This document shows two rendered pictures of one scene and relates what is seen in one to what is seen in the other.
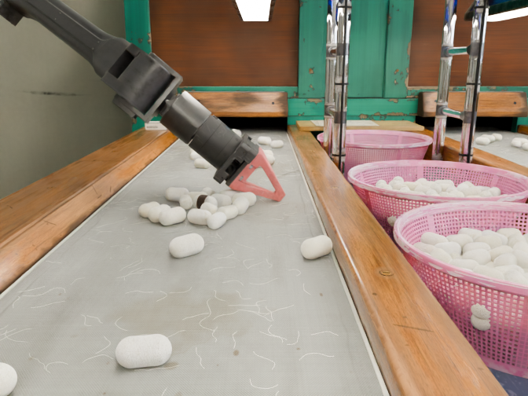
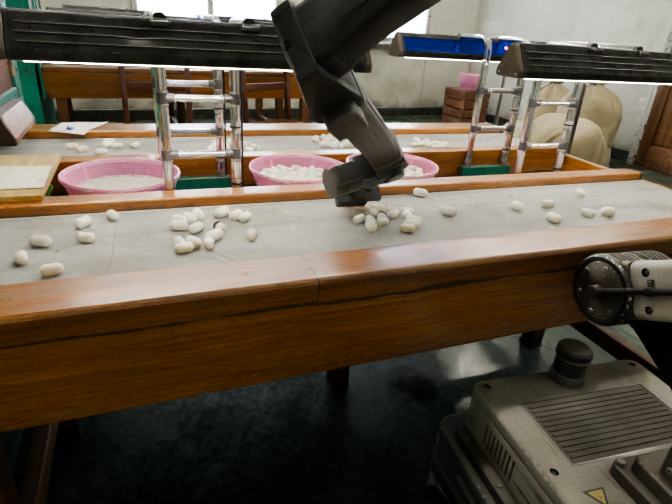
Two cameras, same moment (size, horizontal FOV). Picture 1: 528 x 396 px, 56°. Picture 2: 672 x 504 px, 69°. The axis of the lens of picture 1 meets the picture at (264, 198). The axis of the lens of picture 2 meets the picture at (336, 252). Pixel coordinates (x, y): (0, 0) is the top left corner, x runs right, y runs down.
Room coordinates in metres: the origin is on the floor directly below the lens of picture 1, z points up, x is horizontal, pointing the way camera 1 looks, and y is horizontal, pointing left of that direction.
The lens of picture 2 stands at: (1.12, 0.97, 1.12)
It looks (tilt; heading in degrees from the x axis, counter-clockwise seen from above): 25 degrees down; 248
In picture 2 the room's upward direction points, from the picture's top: 4 degrees clockwise
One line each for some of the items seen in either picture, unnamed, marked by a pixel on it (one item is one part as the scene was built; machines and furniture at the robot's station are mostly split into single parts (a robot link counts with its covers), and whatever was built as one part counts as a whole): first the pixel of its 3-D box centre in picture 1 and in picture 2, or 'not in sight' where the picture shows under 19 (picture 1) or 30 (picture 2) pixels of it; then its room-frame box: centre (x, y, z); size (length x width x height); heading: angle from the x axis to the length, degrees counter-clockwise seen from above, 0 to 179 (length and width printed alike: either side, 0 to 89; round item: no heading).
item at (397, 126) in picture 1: (357, 125); (14, 175); (1.40, -0.26, 0.77); 0.33 x 0.15 x 0.01; 90
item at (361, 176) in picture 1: (434, 206); (298, 183); (0.74, -0.26, 0.72); 0.27 x 0.27 x 0.10
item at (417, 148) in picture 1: (372, 155); (123, 191); (1.18, -0.26, 0.72); 0.27 x 0.27 x 0.10
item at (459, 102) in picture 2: not in sight; (466, 99); (-2.91, -4.71, 0.32); 0.42 x 0.42 x 0.64; 5
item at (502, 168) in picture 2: not in sight; (481, 106); (0.04, -0.47, 0.90); 0.20 x 0.19 x 0.45; 0
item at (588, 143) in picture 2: not in sight; (554, 141); (-1.85, -1.98, 0.40); 0.74 x 0.56 x 0.38; 6
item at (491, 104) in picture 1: (472, 104); (12, 120); (1.45, -0.60, 0.83); 0.30 x 0.06 x 0.07; 90
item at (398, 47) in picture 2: not in sight; (475, 48); (0.04, -0.55, 1.08); 0.62 x 0.08 x 0.07; 0
